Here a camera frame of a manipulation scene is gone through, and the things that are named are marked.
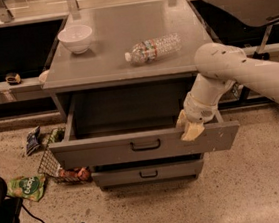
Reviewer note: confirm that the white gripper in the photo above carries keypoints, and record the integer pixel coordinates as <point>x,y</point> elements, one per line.
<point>197,109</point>

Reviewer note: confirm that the grey top drawer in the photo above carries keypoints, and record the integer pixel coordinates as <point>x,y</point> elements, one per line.
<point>134,122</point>

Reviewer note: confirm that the grey drawer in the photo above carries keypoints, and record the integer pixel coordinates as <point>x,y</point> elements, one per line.
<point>148,173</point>
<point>134,122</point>

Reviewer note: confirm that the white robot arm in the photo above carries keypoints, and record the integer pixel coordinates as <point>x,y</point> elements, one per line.
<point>247,190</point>

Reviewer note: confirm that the grey bottom drawer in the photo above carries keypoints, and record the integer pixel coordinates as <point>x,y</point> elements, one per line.
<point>148,173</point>

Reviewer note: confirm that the grey drawer cabinet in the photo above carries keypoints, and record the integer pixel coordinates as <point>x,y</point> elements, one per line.
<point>115,30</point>

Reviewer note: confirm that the clear plastic water bottle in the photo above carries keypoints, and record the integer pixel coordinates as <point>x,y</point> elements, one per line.
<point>152,49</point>

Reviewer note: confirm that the red snack packet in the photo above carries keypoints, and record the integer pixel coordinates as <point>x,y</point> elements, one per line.
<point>81,174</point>

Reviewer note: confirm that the green packet in basket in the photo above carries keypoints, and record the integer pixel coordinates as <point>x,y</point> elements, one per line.
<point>56,135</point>

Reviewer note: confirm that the black tray stand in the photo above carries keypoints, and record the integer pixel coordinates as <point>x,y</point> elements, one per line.
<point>242,23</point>

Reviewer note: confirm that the white ceramic bowl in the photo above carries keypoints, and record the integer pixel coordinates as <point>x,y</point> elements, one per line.
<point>76,38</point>

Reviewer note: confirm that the blue snack bag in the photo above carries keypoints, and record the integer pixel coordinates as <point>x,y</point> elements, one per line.
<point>32,142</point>

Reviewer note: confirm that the green snack bag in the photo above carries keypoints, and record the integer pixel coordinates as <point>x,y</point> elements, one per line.
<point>31,187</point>

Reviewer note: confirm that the yellow black tape measure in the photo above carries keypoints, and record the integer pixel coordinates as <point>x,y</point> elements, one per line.
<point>13,78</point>

